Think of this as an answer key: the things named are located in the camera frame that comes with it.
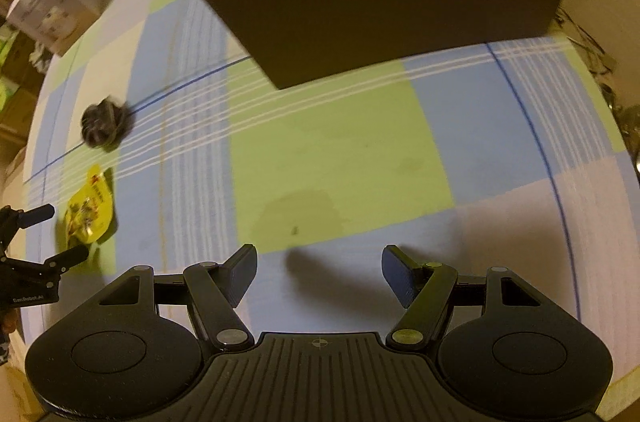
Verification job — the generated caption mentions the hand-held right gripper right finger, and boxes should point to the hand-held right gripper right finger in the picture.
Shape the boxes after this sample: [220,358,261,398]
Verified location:
[381,245,544,346]

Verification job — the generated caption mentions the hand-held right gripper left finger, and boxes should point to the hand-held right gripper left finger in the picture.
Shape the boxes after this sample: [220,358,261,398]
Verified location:
[97,243,259,351]

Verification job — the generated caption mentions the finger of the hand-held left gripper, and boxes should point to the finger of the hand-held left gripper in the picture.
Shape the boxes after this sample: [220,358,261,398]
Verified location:
[42,245,91,276]
[0,203,56,229]

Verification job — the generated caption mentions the yellow snack packet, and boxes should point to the yellow snack packet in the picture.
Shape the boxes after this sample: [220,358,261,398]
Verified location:
[62,167,117,246]

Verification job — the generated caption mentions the checkered blue green cloth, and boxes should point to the checkered blue green cloth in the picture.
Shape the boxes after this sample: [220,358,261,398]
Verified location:
[22,0,640,399]

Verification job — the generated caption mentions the white humidifier box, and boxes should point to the white humidifier box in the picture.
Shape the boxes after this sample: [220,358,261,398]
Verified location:
[6,0,129,58]

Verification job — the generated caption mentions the dark cables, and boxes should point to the dark cables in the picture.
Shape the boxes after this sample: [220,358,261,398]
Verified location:
[550,10,640,174]

